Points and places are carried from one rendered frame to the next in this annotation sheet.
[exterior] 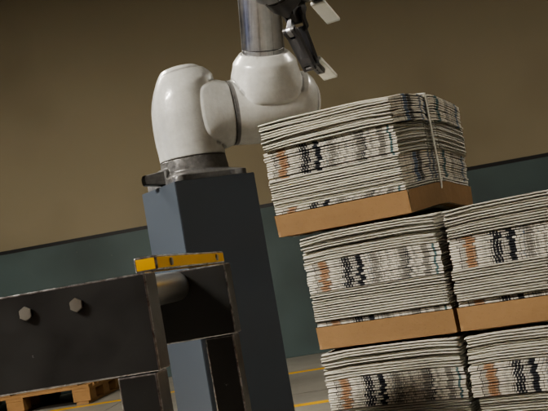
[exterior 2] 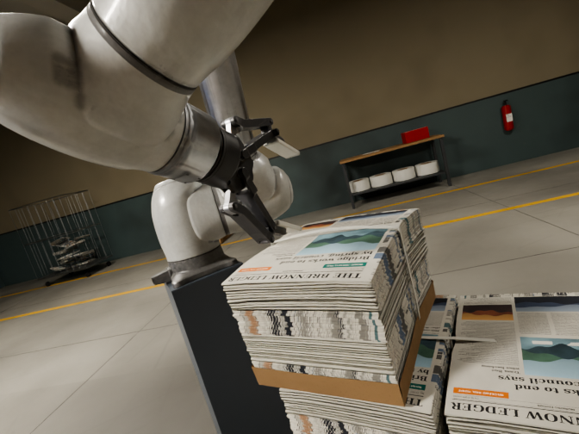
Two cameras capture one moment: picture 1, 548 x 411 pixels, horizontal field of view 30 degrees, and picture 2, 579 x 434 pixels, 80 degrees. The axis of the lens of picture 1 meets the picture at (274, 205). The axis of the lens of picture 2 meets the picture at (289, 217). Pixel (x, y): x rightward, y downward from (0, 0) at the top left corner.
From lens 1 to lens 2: 1.50 m
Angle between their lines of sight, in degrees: 14
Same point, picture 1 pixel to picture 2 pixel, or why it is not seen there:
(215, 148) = (208, 247)
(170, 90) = (160, 205)
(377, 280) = not seen: outside the picture
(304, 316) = (302, 198)
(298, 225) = (275, 381)
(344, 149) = (317, 322)
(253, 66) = not seen: hidden behind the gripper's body
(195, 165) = (191, 267)
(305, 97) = (278, 194)
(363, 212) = (344, 390)
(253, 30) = not seen: hidden behind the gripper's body
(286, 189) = (259, 344)
